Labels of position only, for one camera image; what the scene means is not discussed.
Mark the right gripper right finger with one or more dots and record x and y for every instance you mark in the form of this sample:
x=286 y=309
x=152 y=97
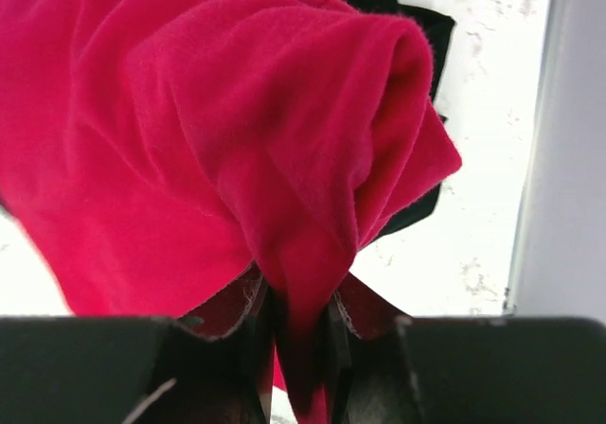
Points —
x=384 y=366

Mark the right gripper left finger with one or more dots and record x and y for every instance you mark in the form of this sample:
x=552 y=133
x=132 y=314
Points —
x=212 y=365

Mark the red t shirt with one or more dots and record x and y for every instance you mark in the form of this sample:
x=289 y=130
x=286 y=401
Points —
x=153 y=149

